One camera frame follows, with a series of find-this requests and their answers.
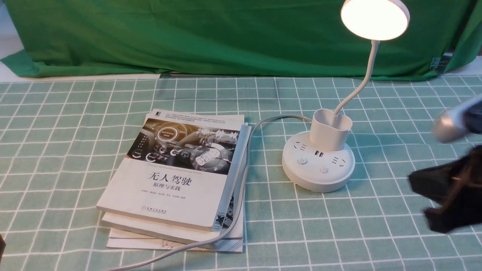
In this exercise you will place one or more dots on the green backdrop cloth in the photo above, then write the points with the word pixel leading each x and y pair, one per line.
pixel 286 38

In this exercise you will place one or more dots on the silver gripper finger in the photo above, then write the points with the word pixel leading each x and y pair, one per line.
pixel 459 121

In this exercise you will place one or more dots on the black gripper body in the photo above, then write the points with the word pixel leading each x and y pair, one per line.
pixel 456 187

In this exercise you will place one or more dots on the white book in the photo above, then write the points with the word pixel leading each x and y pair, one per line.
pixel 129 233
pixel 228 215

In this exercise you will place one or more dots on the dark object at left edge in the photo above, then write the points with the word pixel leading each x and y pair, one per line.
pixel 2 247

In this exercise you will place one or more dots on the top book self-driving cover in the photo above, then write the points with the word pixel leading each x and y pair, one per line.
pixel 178 170

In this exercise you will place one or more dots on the green checkered tablecloth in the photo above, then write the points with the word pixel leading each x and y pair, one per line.
pixel 62 141

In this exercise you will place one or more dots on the bottom white book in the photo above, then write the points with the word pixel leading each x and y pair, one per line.
pixel 129 233

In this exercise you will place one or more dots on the middle white book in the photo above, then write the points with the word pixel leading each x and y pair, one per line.
pixel 228 215

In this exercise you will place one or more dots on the metal clip on backdrop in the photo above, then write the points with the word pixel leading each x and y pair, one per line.
pixel 439 64

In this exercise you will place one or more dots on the white desk lamp with sockets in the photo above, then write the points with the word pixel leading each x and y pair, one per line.
pixel 320 159

